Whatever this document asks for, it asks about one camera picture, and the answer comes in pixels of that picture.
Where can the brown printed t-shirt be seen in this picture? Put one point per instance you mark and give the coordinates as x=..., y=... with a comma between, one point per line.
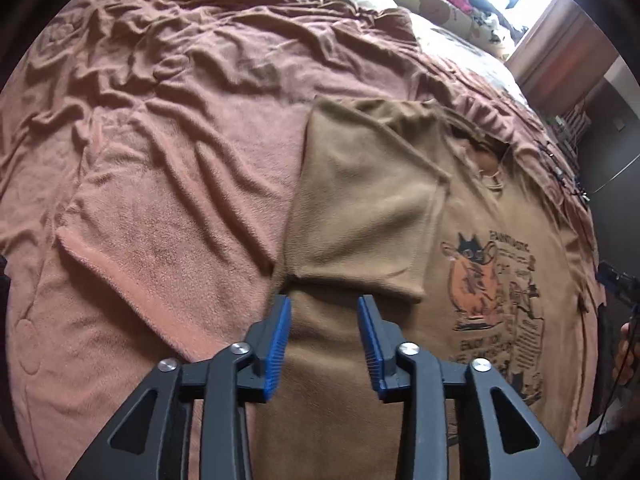
x=360, y=200

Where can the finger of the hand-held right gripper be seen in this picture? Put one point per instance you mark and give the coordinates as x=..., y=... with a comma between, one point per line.
x=607, y=275

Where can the wooden window frame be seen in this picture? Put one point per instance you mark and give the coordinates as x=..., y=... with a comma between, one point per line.
x=565, y=45

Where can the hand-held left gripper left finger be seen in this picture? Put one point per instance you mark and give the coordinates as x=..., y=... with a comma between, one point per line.
x=279, y=350

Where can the person's right hand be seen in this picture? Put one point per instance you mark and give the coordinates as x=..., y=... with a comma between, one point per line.
x=625, y=355

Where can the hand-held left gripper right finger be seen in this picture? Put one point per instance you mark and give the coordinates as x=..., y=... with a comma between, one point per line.
x=372, y=350

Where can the brown fleece blanket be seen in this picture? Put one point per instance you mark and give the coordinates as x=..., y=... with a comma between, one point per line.
x=175, y=135

